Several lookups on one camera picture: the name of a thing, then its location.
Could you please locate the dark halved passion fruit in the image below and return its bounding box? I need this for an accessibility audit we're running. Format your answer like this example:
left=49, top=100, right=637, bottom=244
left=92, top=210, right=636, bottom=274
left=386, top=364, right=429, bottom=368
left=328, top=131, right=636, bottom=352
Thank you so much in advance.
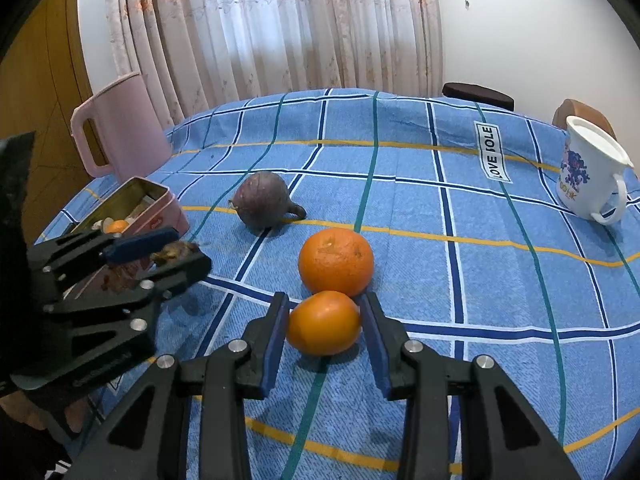
left=151, top=240, right=200, bottom=268

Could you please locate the large orange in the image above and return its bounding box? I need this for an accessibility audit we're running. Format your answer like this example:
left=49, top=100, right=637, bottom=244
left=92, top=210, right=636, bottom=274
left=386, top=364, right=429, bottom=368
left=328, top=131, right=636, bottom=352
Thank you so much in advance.
left=286, top=290, right=361, bottom=356

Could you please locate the left hand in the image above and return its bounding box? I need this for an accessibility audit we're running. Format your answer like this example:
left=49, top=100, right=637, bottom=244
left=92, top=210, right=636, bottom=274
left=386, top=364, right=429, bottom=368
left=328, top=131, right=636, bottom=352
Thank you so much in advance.
left=0, top=391, right=90, bottom=434

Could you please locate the orange inside tin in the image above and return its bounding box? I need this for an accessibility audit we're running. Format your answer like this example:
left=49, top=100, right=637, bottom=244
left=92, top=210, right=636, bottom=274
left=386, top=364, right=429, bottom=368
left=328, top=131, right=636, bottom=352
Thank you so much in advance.
left=103, top=219, right=129, bottom=233

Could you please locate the pink tin box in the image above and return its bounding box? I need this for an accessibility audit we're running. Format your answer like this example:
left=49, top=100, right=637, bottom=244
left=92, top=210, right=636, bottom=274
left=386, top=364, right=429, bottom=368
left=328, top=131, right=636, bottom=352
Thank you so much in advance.
left=68, top=177, right=189, bottom=299

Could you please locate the pink jug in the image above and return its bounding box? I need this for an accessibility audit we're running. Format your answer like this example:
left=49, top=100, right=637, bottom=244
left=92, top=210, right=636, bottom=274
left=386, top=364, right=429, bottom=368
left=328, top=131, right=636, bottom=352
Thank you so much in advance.
left=70, top=72, right=172, bottom=183

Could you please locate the purple whole passion fruit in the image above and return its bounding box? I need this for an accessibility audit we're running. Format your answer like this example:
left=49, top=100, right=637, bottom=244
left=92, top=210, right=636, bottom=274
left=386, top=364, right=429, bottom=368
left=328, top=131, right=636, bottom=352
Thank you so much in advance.
left=229, top=171, right=307, bottom=232

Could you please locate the wooden door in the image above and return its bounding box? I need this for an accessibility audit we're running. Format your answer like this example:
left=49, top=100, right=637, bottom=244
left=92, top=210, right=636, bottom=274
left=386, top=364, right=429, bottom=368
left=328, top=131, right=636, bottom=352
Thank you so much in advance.
left=1, top=0, right=92, bottom=244

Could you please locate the small orange on cloth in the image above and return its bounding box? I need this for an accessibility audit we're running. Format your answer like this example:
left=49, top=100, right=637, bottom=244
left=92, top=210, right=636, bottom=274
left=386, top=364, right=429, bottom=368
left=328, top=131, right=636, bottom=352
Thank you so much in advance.
left=298, top=228, right=374, bottom=297

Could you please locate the blue plaid tablecloth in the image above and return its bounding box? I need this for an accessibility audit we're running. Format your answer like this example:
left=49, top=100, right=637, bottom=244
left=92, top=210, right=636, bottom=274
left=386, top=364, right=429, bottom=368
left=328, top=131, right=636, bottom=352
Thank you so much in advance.
left=152, top=89, right=639, bottom=479

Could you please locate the white floral mug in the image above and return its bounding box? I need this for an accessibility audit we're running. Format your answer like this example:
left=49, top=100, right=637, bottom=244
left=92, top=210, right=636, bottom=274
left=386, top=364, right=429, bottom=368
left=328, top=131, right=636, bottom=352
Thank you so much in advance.
left=556, top=115, right=634, bottom=226

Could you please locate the floral white curtain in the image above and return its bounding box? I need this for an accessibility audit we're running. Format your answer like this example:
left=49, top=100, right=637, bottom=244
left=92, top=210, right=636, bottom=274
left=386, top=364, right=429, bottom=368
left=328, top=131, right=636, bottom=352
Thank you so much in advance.
left=105, top=0, right=444, bottom=127

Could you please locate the dark round stool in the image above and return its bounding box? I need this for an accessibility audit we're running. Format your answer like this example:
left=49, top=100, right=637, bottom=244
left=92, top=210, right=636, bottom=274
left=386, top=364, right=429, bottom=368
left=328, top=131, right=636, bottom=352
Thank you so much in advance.
left=442, top=82, right=514, bottom=112

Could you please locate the brown leather sofa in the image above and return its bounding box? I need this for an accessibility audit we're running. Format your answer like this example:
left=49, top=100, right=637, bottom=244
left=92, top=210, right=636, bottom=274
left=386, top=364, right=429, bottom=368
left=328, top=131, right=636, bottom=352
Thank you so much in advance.
left=552, top=99, right=616, bottom=139

